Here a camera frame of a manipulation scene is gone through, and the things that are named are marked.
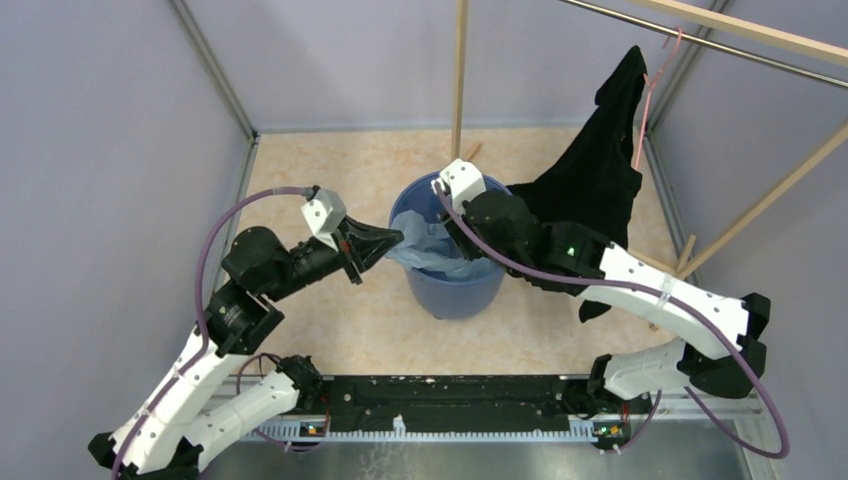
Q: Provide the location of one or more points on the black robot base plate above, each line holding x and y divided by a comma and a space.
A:
462, 404

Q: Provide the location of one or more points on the metal hanging rod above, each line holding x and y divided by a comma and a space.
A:
709, 44

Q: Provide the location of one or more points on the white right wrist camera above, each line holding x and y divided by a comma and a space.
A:
461, 181

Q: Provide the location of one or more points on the light blue trash bag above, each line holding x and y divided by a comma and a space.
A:
429, 249

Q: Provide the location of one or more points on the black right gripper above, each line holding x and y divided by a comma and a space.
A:
458, 231

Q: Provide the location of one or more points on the white slotted cable duct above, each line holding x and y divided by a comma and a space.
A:
292, 431

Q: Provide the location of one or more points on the pink clothes hanger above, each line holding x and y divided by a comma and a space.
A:
651, 83

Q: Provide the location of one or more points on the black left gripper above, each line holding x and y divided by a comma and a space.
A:
366, 245

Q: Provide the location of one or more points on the blue plastic trash bin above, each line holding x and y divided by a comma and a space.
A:
442, 299

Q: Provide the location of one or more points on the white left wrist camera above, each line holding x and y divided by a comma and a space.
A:
323, 212

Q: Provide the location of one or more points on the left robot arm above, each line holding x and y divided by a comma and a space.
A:
171, 437

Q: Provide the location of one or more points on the black hanging garment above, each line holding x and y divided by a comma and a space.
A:
592, 186

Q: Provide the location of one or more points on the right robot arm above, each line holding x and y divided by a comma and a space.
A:
716, 348

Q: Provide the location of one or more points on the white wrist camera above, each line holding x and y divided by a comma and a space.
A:
323, 212
461, 181

